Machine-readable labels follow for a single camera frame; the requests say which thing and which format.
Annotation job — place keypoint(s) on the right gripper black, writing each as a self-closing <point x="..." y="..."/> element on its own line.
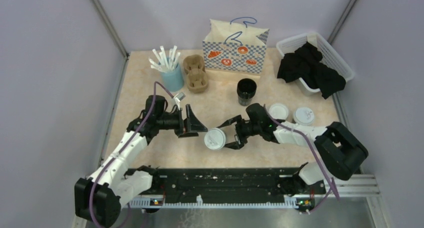
<point x="240" y="121"/>

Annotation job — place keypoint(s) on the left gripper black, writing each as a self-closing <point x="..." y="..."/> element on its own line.
<point x="190" y="126"/>

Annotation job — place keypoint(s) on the stack of black cups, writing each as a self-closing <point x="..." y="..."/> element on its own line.
<point x="246" y="90"/>

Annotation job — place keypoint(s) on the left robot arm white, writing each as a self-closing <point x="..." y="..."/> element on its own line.
<point x="100" y="197"/>

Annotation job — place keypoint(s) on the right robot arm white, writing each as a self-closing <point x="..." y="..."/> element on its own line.
<point x="337" y="152"/>

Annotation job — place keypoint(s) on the checkered paper takeout bag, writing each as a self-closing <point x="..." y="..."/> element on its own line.
<point x="235" y="46"/>

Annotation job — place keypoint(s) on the cardboard cup carrier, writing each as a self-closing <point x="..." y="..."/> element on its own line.
<point x="196" y="78"/>

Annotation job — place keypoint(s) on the stack of white lids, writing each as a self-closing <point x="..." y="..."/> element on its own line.
<point x="279" y="111"/>

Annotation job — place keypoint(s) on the blue straw holder cup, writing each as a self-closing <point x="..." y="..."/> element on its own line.
<point x="173" y="80"/>

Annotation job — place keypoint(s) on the white wrapped straws bundle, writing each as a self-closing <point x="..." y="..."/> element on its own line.
<point x="166" y="62"/>

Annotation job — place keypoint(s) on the black cloth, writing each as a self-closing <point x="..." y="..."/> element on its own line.
<point x="306" y="63"/>

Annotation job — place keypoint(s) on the white plastic basket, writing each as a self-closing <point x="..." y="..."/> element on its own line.
<point x="330" y="57"/>

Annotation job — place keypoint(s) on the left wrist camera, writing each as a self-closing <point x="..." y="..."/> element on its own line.
<point x="177" y="99"/>

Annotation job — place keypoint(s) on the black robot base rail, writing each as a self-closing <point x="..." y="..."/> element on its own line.
<point x="226" y="188"/>

